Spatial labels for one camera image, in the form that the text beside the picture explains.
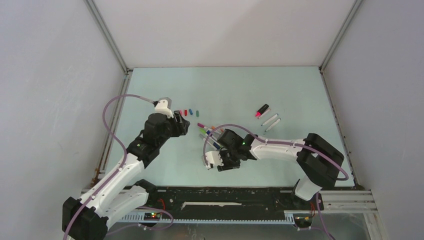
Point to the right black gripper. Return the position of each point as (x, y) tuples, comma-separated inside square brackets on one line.
[(227, 166)]

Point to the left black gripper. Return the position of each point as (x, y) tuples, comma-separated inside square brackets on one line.
[(180, 126)]

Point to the black pink highlighter body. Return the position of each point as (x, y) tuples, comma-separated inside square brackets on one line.
[(261, 110)]

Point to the red capped white marker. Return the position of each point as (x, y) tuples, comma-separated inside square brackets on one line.
[(264, 113)]

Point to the light blue capped marker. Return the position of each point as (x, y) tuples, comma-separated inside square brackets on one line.
[(270, 119)]

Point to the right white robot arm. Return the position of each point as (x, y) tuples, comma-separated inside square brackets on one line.
[(320, 162)]

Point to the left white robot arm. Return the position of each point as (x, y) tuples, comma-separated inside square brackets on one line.
[(91, 216)]

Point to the grey capped marker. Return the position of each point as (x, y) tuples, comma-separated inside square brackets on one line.
[(208, 142)]

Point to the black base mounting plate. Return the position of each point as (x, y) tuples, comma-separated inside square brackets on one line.
[(238, 203)]

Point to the left aluminium frame post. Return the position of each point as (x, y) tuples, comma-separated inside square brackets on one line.
[(117, 105)]

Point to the aluminium frame post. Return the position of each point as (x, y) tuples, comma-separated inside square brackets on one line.
[(340, 34), (117, 105)]

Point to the grey cable duct rail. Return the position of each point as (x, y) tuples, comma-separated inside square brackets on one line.
[(147, 217)]

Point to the right aluminium frame post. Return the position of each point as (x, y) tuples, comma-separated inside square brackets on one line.
[(340, 34)]

